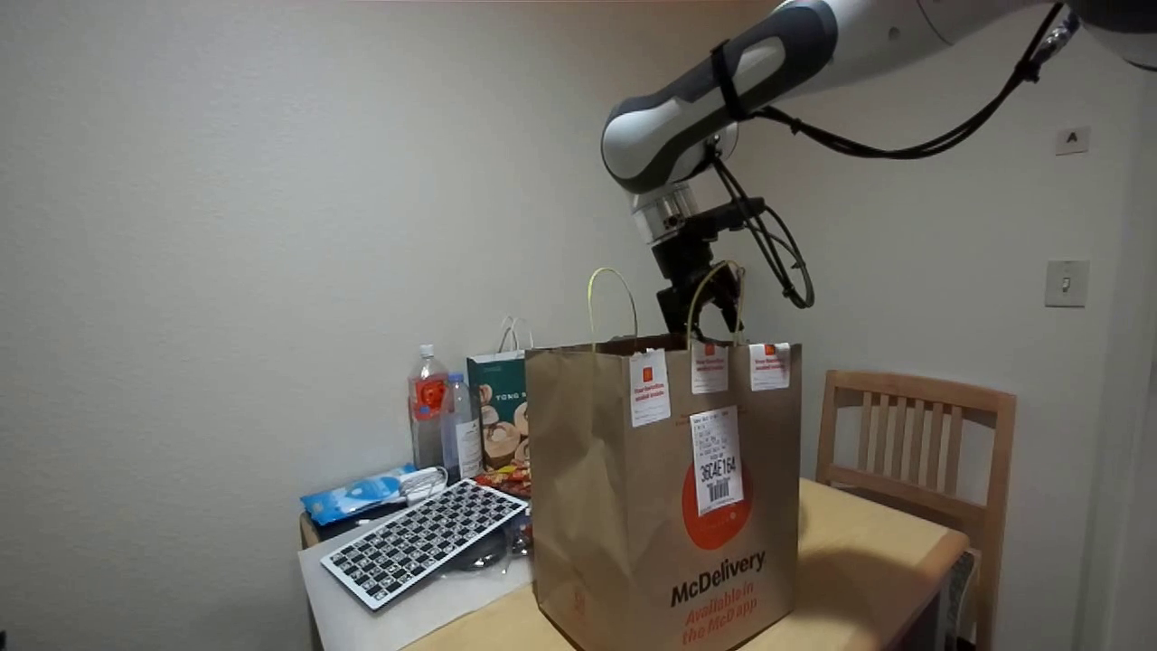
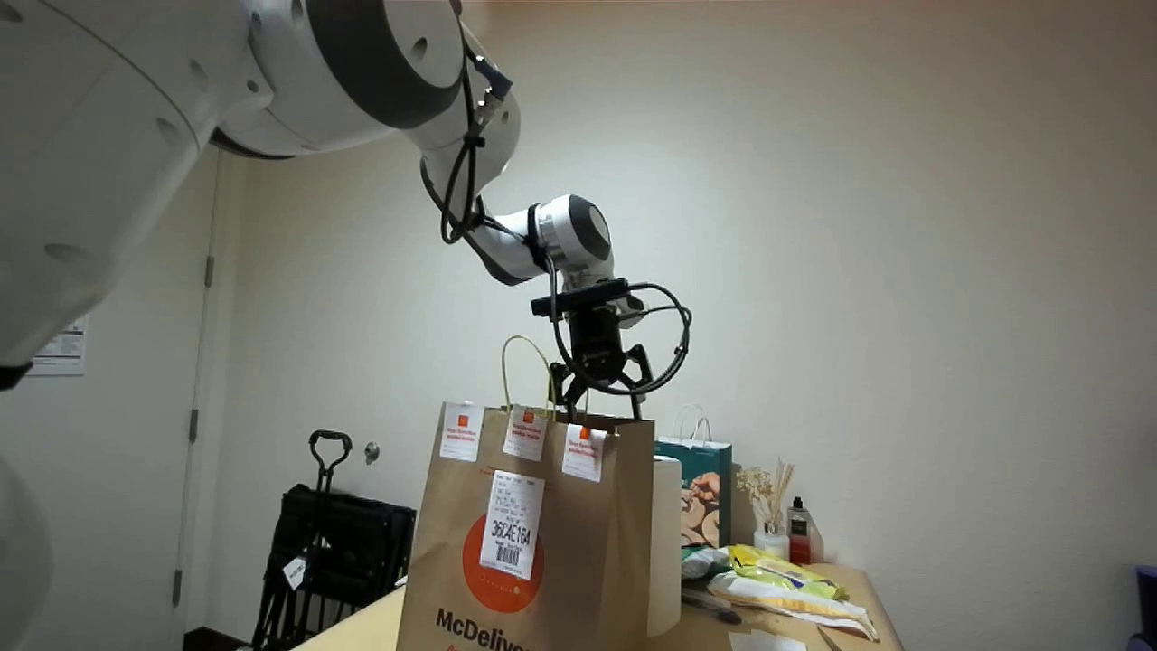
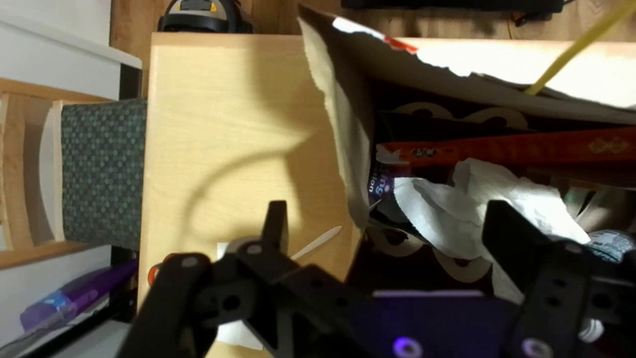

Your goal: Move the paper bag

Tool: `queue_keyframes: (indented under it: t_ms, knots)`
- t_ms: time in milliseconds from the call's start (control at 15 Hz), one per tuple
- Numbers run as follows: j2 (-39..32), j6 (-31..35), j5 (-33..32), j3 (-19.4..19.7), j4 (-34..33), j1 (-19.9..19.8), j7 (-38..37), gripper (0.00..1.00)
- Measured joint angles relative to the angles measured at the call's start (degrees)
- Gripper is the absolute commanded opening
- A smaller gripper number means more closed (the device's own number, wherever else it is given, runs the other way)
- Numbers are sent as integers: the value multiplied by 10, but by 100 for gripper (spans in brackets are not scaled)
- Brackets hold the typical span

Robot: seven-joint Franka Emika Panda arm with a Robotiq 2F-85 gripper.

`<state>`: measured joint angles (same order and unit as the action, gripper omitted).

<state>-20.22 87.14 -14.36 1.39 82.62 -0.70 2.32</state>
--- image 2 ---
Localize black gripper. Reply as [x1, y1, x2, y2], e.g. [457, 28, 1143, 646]
[549, 294, 656, 423]

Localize brown McDelivery paper bag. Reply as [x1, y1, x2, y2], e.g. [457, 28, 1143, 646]
[394, 334, 662, 651]

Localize teal donut print gift bag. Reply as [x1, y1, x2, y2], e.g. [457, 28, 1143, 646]
[656, 411, 739, 555]

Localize white paper towel roll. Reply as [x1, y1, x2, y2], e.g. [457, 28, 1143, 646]
[646, 454, 686, 642]

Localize reed sticks in glass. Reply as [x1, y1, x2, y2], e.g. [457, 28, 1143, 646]
[734, 458, 798, 560]

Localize small red sauce bottle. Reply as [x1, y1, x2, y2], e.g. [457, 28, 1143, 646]
[784, 493, 817, 568]

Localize yellow green snack packet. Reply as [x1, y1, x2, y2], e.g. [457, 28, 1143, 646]
[721, 544, 854, 603]

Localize white snack packet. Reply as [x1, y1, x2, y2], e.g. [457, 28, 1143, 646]
[703, 572, 879, 644]

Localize black folding cart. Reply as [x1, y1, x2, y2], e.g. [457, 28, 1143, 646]
[251, 426, 419, 651]

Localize white door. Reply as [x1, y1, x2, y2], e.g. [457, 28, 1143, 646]
[0, 156, 235, 651]

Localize white paper door notice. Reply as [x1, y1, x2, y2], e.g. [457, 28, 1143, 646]
[28, 318, 89, 381]

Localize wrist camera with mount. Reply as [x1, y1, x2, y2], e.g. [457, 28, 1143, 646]
[529, 276, 646, 327]

